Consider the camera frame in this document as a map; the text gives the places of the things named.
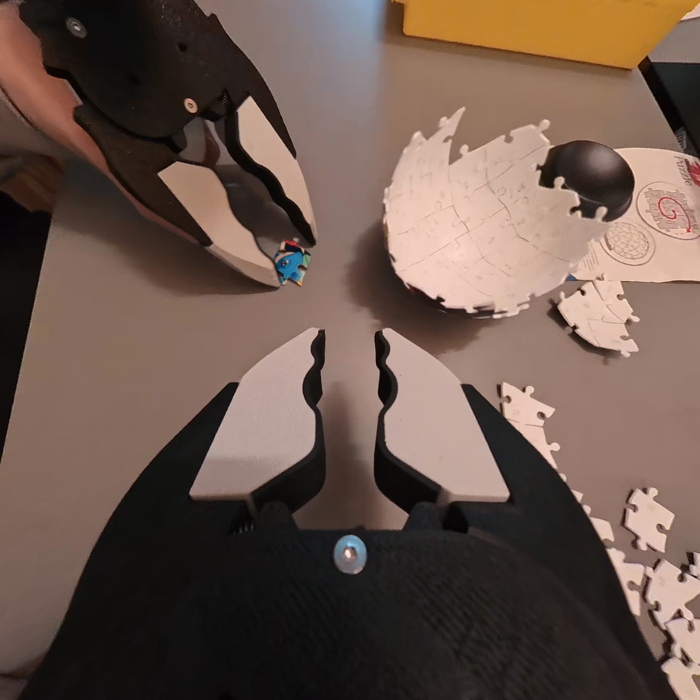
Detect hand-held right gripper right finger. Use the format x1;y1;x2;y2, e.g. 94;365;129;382
373;327;512;517

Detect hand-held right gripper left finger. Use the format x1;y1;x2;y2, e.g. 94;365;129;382
188;327;327;513

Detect person's left hand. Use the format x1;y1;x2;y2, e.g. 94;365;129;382
0;4;206;248

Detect joined white puzzle pieces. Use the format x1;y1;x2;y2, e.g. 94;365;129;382
557;278;641;357

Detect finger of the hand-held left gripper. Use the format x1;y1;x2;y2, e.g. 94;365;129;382
157;160;282;289
223;96;319;246

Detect black box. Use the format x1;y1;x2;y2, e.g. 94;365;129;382
639;55;700;159

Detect yellow plastic bin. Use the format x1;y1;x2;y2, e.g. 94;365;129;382
391;0;698;70

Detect white instruction leaflet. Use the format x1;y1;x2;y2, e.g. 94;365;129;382
569;147;700;285

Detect colourful printed puzzle piece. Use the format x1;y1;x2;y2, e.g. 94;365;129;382
272;238;312;287

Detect black dome stand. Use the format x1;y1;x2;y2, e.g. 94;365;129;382
538;140;636;221

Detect partly built white puzzle ball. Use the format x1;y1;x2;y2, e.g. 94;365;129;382
383;106;616;320

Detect person's left forearm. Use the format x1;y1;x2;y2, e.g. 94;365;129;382
0;90;63;165

